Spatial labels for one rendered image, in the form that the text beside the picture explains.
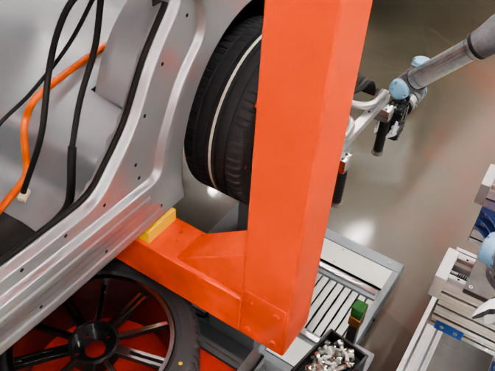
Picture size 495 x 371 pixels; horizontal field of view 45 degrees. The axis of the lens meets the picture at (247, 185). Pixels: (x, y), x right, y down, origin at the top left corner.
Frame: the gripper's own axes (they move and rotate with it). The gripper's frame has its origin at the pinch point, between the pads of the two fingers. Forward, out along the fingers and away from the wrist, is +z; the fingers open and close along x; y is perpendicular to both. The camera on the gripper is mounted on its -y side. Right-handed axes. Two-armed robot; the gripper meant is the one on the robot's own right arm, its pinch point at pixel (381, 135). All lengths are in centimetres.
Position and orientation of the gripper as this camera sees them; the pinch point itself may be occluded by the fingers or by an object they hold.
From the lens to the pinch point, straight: 221.2
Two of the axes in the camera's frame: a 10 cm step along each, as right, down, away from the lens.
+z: -5.5, 5.3, -6.4
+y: 0.5, -7.4, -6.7
